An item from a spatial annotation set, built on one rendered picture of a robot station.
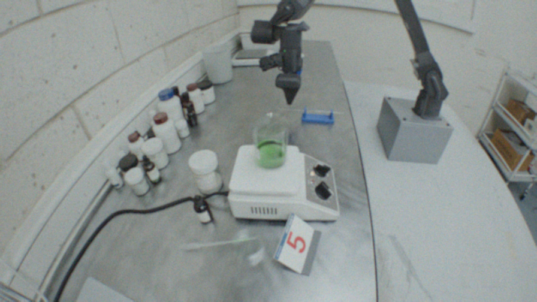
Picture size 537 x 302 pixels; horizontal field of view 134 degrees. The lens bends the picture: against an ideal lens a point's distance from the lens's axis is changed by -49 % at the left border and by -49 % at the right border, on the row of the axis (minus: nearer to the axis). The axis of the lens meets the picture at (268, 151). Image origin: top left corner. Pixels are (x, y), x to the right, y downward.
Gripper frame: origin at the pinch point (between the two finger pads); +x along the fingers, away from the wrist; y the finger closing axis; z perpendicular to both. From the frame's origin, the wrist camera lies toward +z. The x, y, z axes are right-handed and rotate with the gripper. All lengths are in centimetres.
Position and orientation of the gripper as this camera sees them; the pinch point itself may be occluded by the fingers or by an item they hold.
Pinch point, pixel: (290, 87)
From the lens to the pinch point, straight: 65.0
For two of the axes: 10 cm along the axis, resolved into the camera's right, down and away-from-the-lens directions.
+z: -9.9, -0.8, 1.5
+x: 0.4, 7.6, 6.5
